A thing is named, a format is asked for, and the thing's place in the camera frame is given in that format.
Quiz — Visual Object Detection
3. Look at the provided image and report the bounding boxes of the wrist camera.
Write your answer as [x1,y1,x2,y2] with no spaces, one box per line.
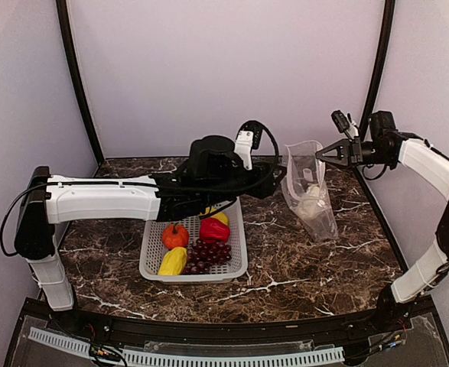
[331,110,360,140]
[234,120,264,171]

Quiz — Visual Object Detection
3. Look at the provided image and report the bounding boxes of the white slotted cable duct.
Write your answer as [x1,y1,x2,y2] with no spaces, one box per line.
[28,327,345,366]

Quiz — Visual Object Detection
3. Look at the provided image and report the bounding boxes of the black front rail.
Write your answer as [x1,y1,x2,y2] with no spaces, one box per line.
[24,305,439,347]

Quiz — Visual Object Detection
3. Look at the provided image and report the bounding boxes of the red toy bell pepper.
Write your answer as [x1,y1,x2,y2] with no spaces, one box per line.
[200,218,230,243]

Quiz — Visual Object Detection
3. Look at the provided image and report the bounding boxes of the right black frame post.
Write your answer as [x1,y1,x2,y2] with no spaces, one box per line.
[360,0,395,137]

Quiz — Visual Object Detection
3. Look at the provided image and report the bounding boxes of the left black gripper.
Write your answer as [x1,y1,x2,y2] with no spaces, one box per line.
[203,159,289,209]

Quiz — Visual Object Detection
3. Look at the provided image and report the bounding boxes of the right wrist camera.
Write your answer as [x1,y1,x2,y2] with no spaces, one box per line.
[331,110,360,140]

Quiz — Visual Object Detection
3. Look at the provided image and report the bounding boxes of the black frame post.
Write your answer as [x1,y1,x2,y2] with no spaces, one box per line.
[55,0,105,166]
[360,0,395,137]

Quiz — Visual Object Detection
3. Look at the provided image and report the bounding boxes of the dark red toy grapes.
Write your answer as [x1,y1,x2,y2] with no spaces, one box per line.
[183,239,232,274]

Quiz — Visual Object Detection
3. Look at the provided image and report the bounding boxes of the clear zip top bag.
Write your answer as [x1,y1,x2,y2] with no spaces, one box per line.
[281,140,338,241]

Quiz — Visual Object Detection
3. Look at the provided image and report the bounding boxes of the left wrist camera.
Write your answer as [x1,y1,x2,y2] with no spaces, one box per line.
[234,120,264,171]

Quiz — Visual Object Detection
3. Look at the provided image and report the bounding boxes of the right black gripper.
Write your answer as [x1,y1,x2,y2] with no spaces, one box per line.
[317,135,395,169]

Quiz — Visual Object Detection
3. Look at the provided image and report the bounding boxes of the white plastic basket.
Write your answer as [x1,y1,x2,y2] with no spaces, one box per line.
[139,200,248,285]

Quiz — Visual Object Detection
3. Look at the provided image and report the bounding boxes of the orange toy pumpkin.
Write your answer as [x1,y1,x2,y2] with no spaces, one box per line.
[161,224,190,250]

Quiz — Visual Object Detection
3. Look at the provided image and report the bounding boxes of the yellow toy fruit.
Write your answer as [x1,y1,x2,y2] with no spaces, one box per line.
[205,208,229,226]
[158,247,187,276]

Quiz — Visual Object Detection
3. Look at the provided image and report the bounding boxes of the white toy cauliflower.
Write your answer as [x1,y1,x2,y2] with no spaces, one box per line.
[298,184,326,220]

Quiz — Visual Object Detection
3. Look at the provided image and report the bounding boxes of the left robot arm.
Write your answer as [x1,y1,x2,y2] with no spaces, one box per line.
[4,128,287,333]

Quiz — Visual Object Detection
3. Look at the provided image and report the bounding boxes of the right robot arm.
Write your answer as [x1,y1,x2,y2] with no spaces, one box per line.
[315,110,449,332]

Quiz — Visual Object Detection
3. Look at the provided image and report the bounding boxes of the left black frame post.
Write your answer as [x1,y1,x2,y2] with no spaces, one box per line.
[55,0,105,166]

